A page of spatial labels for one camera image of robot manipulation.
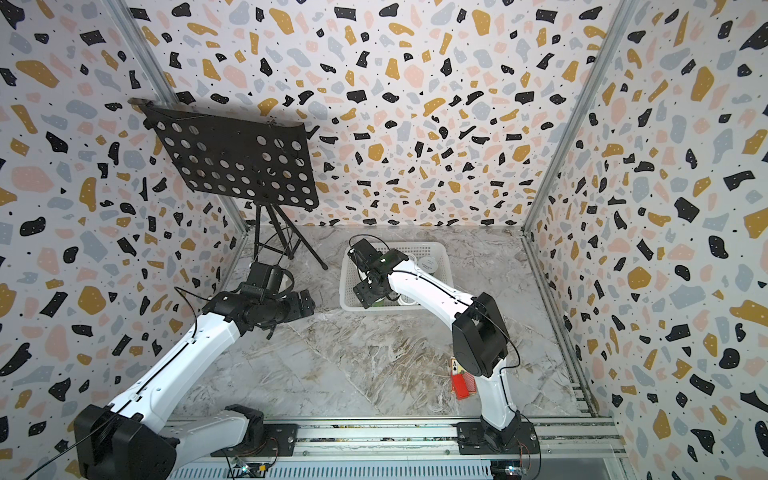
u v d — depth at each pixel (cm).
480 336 49
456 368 84
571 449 74
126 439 37
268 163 74
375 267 63
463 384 80
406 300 58
